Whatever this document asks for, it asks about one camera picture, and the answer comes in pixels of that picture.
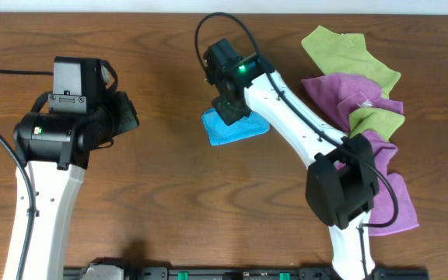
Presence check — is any blue microfiber cloth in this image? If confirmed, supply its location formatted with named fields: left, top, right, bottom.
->
left=201, top=108, right=271, bottom=146

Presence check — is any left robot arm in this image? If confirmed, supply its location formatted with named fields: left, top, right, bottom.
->
left=3, top=57, right=139, bottom=279

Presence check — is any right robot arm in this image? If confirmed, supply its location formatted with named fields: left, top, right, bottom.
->
left=203, top=39, right=379, bottom=279

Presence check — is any upper green microfiber cloth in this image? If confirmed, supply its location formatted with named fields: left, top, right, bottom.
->
left=301, top=26, right=401, bottom=99

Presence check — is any green microfiber cloth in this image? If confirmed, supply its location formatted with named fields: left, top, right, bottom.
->
left=301, top=26, right=401, bottom=99
left=348, top=107, right=405, bottom=142

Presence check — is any upper purple microfiber cloth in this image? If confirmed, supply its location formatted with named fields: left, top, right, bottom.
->
left=301, top=73, right=404, bottom=132

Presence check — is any purple microfiber cloth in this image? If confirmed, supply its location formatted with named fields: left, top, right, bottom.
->
left=334, top=129, right=420, bottom=237
left=301, top=73, right=404, bottom=132

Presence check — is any lower green microfiber cloth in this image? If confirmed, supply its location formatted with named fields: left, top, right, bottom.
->
left=348, top=107, right=405, bottom=142

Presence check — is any lower purple microfiber cloth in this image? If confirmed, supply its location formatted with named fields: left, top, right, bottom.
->
left=334, top=129, right=420, bottom=237

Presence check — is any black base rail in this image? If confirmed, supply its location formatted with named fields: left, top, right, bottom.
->
left=63, top=256, right=430, bottom=280

